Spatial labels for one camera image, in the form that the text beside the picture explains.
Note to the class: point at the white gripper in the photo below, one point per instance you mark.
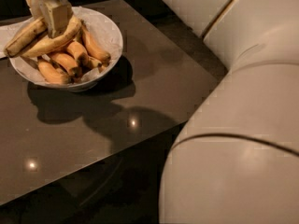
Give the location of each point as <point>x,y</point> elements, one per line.
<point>57,12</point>

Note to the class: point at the long yellow banana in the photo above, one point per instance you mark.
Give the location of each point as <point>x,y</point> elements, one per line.
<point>48,45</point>
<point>26,37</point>

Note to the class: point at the long top yellow banana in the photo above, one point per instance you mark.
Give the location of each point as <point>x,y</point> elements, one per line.
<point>48,45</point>

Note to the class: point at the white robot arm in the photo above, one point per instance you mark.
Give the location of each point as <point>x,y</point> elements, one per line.
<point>236,159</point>

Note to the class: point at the small banana right of centre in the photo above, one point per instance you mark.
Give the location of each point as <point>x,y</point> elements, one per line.
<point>81,56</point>

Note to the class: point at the middle small banana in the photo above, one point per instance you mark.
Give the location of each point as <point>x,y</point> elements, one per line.
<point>67,62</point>

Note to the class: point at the white ceramic bowl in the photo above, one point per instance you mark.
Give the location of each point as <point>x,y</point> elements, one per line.
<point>102,31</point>

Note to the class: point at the right small orange banana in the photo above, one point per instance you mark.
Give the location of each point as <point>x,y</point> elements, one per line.
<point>93,48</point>

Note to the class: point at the bottom left small banana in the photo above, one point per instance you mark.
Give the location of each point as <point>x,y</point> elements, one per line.
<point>51,74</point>

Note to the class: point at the white napkin at left edge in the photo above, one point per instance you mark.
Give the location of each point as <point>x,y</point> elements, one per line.
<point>7,30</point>

